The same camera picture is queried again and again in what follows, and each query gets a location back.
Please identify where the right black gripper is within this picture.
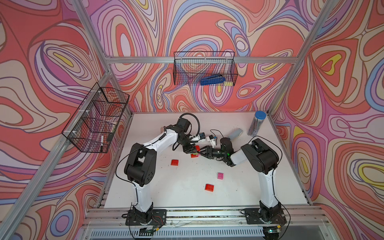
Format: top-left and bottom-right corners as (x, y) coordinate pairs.
(196, 146), (226, 160)

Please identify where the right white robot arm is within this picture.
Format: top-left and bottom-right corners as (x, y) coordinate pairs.
(195, 138), (287, 226)

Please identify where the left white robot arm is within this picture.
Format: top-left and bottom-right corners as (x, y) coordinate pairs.
(115, 113), (201, 228)

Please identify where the red lego brick back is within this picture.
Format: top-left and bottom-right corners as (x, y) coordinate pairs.
(171, 160), (179, 166)

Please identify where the red lego brick front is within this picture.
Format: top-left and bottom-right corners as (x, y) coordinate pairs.
(205, 184), (215, 192)

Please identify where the grey small case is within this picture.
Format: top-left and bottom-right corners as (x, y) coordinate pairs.
(228, 128), (243, 141)

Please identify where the blue capped clear cylinder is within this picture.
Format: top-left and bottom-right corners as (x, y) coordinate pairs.
(248, 111), (267, 137)

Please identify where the blue object in basket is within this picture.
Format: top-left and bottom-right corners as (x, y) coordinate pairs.
(200, 75), (226, 86)

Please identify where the black marker in basket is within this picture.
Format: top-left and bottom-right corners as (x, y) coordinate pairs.
(100, 135), (104, 153)

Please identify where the black wire basket back wall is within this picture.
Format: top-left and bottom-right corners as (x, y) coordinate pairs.
(173, 50), (238, 87)

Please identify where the black wire basket wall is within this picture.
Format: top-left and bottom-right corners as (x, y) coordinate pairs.
(62, 83), (130, 154)
(173, 50), (238, 87)

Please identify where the black wire basket left wall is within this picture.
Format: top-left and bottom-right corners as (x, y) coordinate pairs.
(62, 83), (130, 154)

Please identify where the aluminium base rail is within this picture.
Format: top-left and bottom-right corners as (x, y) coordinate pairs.
(76, 206), (338, 240)

